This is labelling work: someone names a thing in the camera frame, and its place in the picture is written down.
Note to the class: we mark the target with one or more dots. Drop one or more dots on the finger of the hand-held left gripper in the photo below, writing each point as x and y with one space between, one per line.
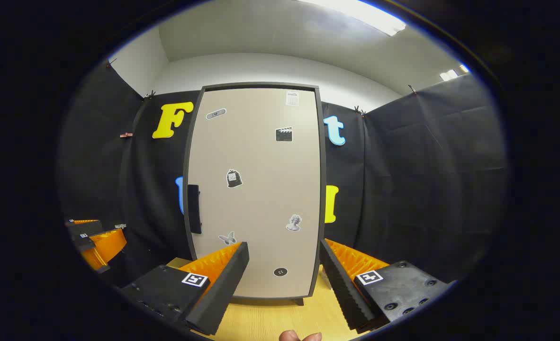
88 226
107 244

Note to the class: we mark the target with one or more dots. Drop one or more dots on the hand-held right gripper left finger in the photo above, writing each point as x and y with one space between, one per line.
223 289

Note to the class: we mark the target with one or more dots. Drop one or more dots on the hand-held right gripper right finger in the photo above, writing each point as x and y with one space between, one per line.
344 289

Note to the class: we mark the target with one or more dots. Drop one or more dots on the grey cabinet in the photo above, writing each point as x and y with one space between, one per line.
323 199

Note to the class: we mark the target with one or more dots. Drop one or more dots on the beige cabinet door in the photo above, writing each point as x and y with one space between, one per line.
261 189

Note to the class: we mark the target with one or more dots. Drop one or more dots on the black backdrop cloth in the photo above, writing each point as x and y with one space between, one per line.
427 180

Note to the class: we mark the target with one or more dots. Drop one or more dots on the small ceiling light panel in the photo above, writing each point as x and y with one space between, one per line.
450 74

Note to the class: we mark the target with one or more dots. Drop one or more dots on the large ceiling light panel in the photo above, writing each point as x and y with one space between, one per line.
365 14

